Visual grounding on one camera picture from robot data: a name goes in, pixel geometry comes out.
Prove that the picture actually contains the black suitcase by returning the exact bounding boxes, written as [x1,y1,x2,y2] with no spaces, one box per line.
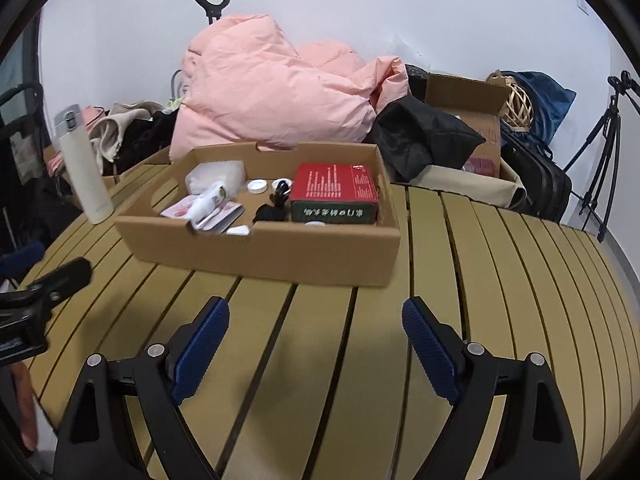
[500,125,572,223]

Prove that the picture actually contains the white plastic container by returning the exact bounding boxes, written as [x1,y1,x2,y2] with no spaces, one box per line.
[185,161,246,195]

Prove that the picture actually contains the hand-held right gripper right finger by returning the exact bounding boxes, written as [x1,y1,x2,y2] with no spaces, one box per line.
[401,296,581,480]

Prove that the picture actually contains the black cloth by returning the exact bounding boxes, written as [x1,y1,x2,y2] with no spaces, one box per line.
[115,110,181,176]

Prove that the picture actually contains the beige cloth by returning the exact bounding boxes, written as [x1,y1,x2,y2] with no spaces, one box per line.
[89,101,163,163]

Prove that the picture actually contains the pink cloth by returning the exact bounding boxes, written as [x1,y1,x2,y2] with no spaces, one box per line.
[80,105,108,132]

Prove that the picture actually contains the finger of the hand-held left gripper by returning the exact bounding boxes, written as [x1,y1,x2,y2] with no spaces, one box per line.
[0,257,94,313]

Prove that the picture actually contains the woven rattan basket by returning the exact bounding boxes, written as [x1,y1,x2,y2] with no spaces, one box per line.
[487,72,536,133]

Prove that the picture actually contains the brown cardboard tray box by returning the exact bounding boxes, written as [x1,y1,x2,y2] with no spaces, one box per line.
[114,142,402,288]

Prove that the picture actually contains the black trolley handle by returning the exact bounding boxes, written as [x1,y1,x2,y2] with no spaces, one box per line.
[192,0,232,26]

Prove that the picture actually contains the black pouch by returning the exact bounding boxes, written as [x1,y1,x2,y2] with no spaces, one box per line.
[254,203,291,224]

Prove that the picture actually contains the black cloth bag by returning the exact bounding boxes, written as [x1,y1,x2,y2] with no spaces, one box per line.
[367,96,487,183]

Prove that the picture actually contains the black tripod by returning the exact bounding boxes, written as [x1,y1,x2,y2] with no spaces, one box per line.
[562,72,640,243]

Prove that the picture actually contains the pink and white book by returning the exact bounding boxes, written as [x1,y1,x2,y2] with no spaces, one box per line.
[160,195,245,233]

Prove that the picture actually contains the white thermos bottle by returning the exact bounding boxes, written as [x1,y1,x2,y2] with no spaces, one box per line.
[54,104,115,225]

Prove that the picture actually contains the dark blue cloth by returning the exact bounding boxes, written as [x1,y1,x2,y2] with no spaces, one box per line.
[0,242,46,276]

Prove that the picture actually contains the black cart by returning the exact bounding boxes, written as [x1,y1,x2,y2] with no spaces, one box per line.
[0,82,48,241]

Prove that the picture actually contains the white tube bottle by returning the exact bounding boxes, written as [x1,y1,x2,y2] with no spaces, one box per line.
[189,182,228,232]

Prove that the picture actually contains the red and green box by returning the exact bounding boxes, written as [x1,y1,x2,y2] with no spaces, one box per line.
[290,162,380,224]

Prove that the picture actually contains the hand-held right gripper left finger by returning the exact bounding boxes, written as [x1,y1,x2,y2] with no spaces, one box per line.
[52,296,231,480]

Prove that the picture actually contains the black cable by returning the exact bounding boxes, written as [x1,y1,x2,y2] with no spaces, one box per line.
[270,178,293,207]

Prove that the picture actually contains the open cardboard box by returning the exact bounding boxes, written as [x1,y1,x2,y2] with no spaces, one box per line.
[425,74,516,181]

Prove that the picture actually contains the pink down jacket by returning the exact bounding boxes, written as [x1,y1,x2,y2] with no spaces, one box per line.
[170,14,412,161]

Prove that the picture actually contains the person's left forearm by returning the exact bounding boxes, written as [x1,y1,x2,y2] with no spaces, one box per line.
[9,364,40,453]

